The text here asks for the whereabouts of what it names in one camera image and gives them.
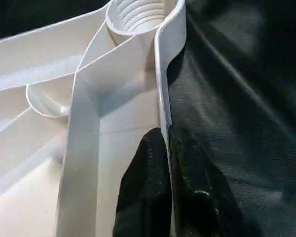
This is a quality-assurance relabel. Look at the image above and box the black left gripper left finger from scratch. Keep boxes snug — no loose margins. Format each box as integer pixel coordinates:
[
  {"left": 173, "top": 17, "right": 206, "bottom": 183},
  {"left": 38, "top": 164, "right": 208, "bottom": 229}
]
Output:
[{"left": 115, "top": 127, "right": 175, "bottom": 237}]

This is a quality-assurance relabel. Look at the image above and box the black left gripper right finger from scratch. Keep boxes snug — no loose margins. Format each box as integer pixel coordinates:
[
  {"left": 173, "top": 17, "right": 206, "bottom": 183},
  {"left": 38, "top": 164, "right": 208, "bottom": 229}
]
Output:
[{"left": 169, "top": 125, "right": 245, "bottom": 237}]

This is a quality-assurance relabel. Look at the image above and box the white plastic table top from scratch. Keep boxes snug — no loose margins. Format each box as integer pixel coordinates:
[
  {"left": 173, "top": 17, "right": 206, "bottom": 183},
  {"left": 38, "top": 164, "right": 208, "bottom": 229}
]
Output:
[{"left": 0, "top": 0, "right": 187, "bottom": 237}]

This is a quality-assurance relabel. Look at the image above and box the black table mat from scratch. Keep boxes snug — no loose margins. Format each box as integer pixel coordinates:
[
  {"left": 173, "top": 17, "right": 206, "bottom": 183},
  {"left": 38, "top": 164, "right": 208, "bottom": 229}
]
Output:
[{"left": 0, "top": 0, "right": 296, "bottom": 237}]

